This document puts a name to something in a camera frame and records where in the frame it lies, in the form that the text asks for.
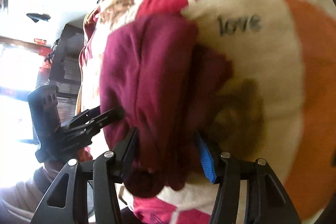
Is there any dark wooden cabinet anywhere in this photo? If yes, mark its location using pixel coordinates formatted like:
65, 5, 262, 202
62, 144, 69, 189
49, 24, 84, 122

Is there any left forearm beige sleeve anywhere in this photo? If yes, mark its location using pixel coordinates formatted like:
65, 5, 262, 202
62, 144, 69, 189
1, 161, 64, 223

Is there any maroon fleece garment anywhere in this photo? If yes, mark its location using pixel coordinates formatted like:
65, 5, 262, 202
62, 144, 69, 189
99, 14, 232, 198

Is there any red orange cream patterned blanket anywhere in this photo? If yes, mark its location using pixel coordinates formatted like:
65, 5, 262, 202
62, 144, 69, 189
78, 0, 335, 223

